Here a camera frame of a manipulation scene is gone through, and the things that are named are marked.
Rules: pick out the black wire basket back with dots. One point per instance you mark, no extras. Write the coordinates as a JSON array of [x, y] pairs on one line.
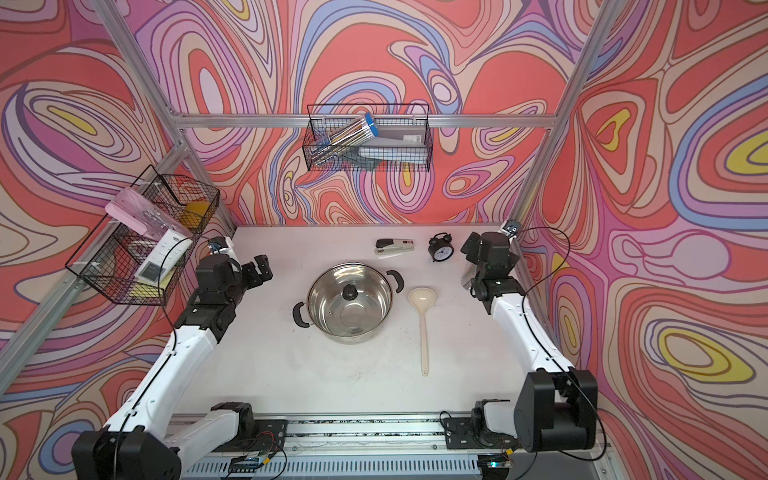
[[334, 114]]

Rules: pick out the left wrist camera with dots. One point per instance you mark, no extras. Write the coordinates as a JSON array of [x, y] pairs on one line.
[[221, 245]]

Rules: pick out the black wire basket left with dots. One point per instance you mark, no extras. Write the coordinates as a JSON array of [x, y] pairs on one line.
[[108, 258]]

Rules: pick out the white box in basket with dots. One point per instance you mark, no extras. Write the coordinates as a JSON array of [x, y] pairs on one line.
[[397, 143]]

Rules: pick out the white calculator device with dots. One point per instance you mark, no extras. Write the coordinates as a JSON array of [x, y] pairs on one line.
[[163, 258]]

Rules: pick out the stainless steel pot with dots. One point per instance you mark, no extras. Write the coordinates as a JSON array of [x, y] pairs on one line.
[[350, 302]]

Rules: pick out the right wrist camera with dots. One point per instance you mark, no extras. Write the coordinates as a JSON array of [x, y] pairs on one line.
[[511, 228]]

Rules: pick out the pink case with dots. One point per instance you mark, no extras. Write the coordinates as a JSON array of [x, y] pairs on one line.
[[139, 214]]

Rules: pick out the black wire basket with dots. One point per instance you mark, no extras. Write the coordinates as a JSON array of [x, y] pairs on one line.
[[334, 114], [108, 258]]

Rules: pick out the yellow object in basket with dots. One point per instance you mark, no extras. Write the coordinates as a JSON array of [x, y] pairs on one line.
[[194, 214]]

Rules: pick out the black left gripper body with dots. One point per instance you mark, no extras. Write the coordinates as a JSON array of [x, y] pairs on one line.
[[244, 279]]

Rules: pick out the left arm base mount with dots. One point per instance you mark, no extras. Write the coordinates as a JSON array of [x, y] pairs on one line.
[[252, 435]]

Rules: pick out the glass pot lid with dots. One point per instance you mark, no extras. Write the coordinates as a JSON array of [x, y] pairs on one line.
[[350, 300]]

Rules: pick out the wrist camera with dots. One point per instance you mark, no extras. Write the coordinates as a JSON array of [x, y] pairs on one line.
[[221, 245], [511, 228]]

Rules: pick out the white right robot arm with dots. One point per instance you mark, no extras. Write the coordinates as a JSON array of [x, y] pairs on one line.
[[557, 406]]

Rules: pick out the pack of pencils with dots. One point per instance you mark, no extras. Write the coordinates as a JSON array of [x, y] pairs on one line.
[[331, 144]]

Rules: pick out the grey black stapler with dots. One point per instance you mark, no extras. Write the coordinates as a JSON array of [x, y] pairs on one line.
[[391, 247]]

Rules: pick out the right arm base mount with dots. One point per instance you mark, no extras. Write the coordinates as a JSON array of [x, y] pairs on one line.
[[472, 431]]

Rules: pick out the black alarm clock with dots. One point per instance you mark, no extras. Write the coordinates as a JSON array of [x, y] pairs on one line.
[[440, 247]]

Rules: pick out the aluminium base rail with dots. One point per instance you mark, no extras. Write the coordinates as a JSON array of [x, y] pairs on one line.
[[397, 446]]

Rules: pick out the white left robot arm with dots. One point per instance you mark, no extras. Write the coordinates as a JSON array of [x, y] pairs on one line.
[[134, 443]]

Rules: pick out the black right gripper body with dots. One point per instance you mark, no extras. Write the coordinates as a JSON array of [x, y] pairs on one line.
[[472, 255]]

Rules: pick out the beige plastic ladle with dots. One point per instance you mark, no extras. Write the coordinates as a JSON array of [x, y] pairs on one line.
[[423, 299]]

